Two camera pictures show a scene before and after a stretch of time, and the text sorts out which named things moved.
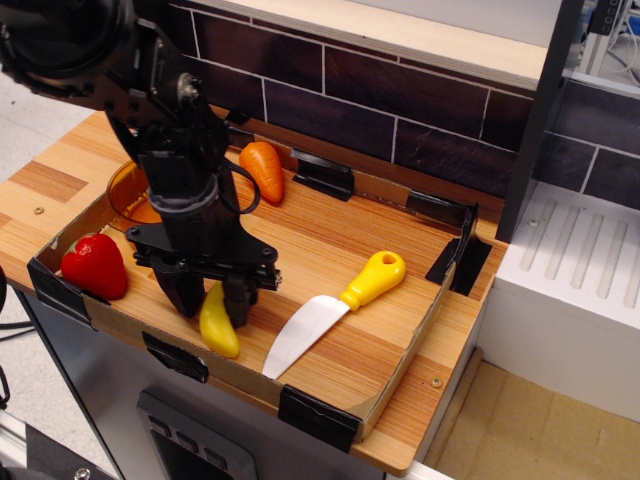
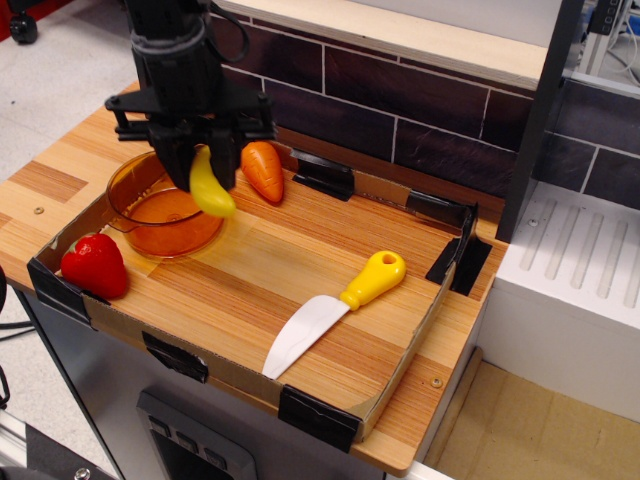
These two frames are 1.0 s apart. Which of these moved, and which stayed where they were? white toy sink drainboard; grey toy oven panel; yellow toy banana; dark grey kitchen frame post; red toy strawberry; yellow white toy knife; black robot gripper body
Moved: black robot gripper body; yellow toy banana
Stayed: grey toy oven panel; dark grey kitchen frame post; white toy sink drainboard; red toy strawberry; yellow white toy knife
